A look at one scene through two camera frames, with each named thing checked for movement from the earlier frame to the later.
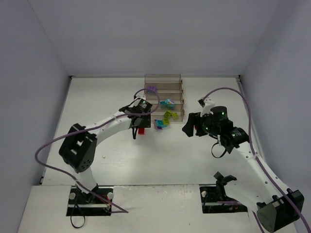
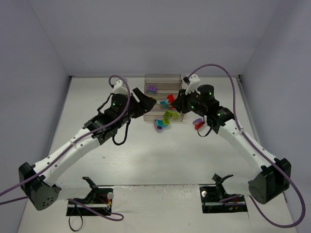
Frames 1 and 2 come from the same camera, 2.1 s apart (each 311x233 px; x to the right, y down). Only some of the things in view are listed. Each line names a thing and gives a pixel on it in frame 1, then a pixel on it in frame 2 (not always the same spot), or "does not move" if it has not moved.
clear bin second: [166, 88] does not move
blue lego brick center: [159, 123] does not move
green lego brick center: [165, 121] does not move
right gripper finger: [188, 128] to [181, 102]
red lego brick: [141, 131] to [171, 98]
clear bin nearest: [175, 112] does not move
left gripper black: [141, 122] to [139, 105]
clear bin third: [153, 98] does not move
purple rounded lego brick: [152, 87] does not move
